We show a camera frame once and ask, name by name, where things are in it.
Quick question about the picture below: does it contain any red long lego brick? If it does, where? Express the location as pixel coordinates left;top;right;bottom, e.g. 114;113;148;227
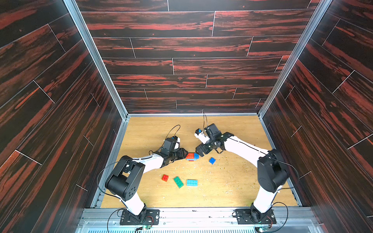
186;153;194;159

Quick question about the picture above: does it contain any green long lego brick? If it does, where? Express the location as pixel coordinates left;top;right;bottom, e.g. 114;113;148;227
173;176;184;188

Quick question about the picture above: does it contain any cyan lego brick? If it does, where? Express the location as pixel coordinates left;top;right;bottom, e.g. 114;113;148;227
186;179;198;187

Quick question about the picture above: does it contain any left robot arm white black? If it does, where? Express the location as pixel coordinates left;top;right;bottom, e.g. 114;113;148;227
105;136;188;216

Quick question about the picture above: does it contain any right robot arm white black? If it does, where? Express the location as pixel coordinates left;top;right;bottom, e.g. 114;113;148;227
194;124;288;214

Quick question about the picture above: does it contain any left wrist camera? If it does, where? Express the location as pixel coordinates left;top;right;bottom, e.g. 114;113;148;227
172;136;181;143

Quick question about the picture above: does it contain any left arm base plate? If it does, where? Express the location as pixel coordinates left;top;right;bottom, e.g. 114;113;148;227
119;209;160;226

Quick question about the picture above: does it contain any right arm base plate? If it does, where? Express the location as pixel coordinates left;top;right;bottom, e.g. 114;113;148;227
233;207;276;225

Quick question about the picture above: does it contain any aluminium front rail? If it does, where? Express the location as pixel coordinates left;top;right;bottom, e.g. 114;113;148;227
76;206;325;233

